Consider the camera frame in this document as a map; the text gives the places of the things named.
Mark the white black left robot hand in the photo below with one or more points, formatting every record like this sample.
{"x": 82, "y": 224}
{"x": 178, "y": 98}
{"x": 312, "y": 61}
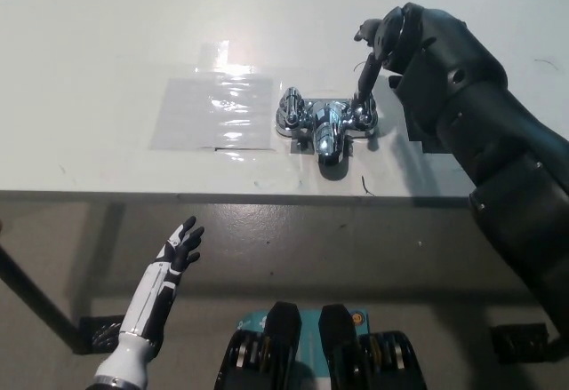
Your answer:
{"x": 149, "y": 292}

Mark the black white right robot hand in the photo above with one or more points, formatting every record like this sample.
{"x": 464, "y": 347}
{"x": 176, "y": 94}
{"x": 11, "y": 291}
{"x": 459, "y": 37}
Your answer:
{"x": 370, "y": 74}

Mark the black teal robot torso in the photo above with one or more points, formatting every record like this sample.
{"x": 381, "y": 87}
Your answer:
{"x": 284, "y": 345}

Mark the black tape square patch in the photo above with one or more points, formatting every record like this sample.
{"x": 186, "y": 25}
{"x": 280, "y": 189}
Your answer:
{"x": 429, "y": 145}

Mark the black table leg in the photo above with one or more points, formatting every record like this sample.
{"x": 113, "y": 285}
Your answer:
{"x": 35, "y": 294}

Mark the clear plastic covered sheet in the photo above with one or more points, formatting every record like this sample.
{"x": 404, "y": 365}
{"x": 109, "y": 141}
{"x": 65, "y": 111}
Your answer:
{"x": 209, "y": 114}

